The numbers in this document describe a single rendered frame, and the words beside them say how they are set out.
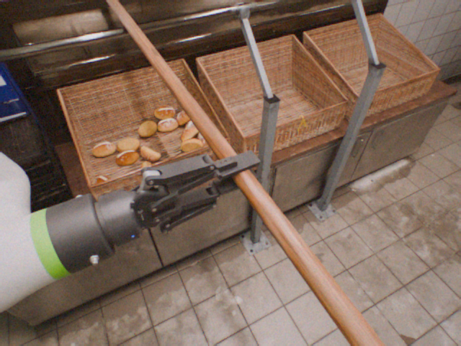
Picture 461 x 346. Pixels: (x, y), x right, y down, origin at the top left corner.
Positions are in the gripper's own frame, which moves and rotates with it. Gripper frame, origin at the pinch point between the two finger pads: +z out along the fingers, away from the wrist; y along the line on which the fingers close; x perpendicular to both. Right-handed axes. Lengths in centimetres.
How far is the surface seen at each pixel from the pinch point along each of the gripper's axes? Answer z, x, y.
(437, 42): 225, -98, 65
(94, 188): -27, -52, 45
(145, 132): -1, -84, 55
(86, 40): -13, -62, 1
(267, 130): 35, -39, 34
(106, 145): -19, -82, 53
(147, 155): -5, -68, 54
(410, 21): 182, -98, 43
